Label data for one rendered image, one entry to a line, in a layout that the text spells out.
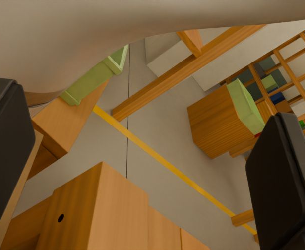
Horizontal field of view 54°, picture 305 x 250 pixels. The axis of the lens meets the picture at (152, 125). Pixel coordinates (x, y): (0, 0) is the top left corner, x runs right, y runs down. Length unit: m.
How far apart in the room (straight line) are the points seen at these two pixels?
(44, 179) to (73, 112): 0.97
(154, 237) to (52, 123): 0.33
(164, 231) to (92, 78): 0.38
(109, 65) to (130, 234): 0.37
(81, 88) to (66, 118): 0.08
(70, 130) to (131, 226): 0.29
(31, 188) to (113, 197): 1.11
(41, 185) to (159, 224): 1.09
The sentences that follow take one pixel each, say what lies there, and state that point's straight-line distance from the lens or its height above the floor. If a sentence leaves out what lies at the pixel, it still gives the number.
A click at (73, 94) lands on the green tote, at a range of 0.77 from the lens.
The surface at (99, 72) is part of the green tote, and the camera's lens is 0.72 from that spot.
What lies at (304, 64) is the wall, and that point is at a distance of 9.06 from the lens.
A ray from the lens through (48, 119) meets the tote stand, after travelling 0.71.
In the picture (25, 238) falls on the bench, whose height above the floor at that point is 0.69.
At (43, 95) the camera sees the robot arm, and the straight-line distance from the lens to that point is 0.16.
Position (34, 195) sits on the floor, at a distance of 1.65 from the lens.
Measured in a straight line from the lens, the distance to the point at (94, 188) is 0.55.
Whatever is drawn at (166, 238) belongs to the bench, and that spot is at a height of 0.88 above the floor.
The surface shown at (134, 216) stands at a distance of 0.59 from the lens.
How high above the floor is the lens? 1.24
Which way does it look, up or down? 24 degrees down
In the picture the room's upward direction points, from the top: 58 degrees clockwise
